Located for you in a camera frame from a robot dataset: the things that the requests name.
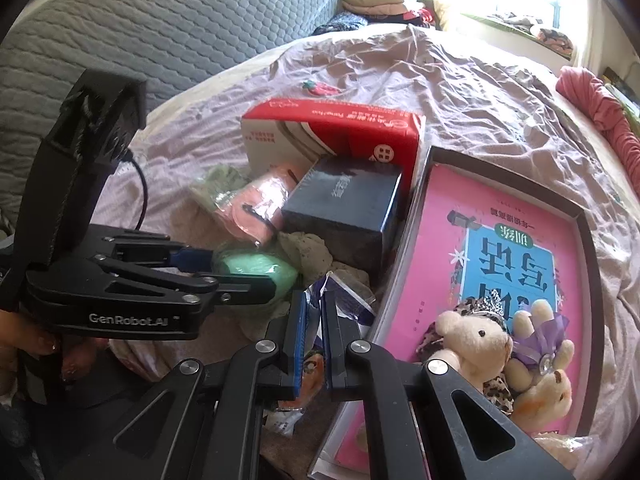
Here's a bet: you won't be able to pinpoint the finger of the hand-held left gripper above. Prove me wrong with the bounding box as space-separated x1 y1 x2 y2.
95 255 278 311
115 242 216 276

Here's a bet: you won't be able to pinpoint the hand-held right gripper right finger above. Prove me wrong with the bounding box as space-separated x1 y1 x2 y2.
320 290 576 480

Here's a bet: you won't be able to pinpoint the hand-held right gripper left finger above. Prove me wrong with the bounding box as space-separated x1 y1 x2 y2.
42 287 308 480

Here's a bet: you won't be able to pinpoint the mint green tissue pack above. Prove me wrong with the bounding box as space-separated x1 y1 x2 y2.
212 249 301 295

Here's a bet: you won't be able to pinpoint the clear plastic cartoon packet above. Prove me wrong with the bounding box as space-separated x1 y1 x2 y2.
295 270 378 411

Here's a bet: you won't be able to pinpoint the cream floral scrunchie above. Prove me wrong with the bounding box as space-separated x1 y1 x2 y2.
276 230 335 288

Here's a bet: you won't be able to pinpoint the pink soft packet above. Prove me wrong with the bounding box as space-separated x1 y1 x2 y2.
212 162 303 248

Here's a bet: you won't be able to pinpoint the leopard dress plush bear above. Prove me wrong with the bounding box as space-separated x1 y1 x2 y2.
415 297 516 416

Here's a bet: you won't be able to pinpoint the satin dress plush bear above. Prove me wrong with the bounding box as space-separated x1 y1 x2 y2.
502 300 576 426

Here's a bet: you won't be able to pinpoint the person's left hand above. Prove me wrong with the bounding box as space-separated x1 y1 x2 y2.
0 310 108 386

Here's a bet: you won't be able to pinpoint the pink and blue book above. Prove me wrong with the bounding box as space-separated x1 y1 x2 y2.
330 162 587 480

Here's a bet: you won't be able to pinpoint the dark blue box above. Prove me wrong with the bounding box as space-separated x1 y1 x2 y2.
280 154 405 273

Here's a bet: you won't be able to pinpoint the person's black trousers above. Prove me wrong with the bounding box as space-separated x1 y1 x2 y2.
0 385 166 480

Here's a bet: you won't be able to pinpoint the red and white carton box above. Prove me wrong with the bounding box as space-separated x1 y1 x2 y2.
241 96 427 196

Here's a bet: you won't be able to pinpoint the grey quilted headboard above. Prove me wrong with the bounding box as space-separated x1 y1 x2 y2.
0 0 341 221

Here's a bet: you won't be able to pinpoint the lilac bed sheet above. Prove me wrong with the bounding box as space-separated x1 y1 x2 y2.
90 22 640 480

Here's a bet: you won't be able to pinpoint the dark floral cloth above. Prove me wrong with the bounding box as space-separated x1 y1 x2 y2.
312 12 368 37

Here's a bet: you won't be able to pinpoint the stack of folded clothes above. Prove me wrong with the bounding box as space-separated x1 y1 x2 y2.
337 0 436 26

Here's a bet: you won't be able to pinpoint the cream fitted bed sheet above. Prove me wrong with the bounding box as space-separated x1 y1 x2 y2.
135 35 640 281

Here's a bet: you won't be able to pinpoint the pink quilt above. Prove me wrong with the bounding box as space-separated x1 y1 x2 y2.
556 65 640 201

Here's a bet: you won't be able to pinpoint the patterned blanket on windowsill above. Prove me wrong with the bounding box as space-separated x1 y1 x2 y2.
492 12 576 56

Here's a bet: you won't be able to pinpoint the black cable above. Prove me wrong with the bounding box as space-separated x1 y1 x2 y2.
120 157 148 233

